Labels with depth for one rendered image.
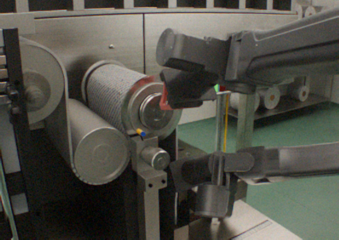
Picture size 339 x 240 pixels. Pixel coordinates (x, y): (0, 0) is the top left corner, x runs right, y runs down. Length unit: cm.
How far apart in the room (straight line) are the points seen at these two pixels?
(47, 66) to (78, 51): 36
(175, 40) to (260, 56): 14
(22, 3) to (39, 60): 35
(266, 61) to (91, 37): 67
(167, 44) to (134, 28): 54
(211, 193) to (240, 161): 8
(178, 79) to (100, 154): 22
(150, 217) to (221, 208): 19
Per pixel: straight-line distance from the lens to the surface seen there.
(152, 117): 68
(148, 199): 72
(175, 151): 78
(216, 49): 49
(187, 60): 47
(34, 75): 55
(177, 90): 58
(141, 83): 67
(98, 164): 69
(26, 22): 56
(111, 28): 99
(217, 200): 64
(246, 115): 162
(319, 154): 61
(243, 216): 98
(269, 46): 36
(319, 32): 29
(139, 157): 68
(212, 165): 64
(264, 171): 61
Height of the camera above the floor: 146
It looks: 18 degrees down
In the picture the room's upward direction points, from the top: straight up
